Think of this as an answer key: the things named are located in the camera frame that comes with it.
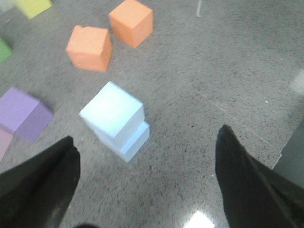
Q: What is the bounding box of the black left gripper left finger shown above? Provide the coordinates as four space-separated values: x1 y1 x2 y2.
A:
0 136 80 228

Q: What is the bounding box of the green foam cube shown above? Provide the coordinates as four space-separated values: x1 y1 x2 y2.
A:
0 37 13 62

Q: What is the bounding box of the smooth purple foam cube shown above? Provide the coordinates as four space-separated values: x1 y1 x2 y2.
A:
0 87 54 142

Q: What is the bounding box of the pink foam cube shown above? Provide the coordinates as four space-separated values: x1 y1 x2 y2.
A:
0 128 14 161

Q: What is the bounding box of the yellow foam cube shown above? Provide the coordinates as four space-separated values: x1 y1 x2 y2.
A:
14 0 53 19

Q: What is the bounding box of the smooth orange foam cube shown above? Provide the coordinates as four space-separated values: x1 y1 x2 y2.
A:
109 0 153 48

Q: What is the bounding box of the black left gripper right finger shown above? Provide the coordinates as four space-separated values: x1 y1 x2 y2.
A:
215 124 304 228

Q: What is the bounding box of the textured light blue foam cube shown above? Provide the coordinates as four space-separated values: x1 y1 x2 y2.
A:
95 122 150 162

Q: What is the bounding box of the chipped orange foam cube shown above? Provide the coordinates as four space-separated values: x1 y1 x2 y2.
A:
66 25 113 72

